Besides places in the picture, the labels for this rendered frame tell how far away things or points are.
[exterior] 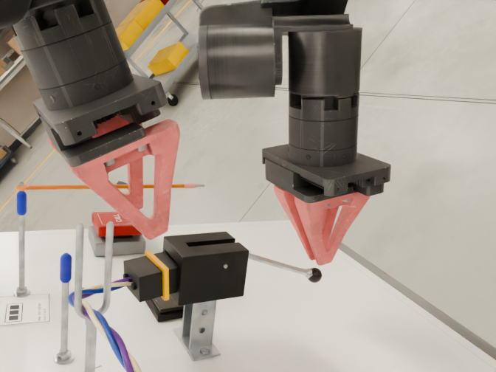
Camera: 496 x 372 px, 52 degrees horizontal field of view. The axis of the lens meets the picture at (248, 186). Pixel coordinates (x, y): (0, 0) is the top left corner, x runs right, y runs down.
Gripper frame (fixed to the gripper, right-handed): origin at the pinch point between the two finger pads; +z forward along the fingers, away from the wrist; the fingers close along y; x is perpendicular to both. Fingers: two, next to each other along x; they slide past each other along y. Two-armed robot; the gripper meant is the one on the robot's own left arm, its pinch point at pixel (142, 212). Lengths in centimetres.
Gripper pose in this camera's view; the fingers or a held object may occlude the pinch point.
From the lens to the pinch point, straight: 37.3
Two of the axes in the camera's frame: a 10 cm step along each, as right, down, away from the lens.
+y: 4.8, 2.6, -8.4
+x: 8.4, -4.3, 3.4
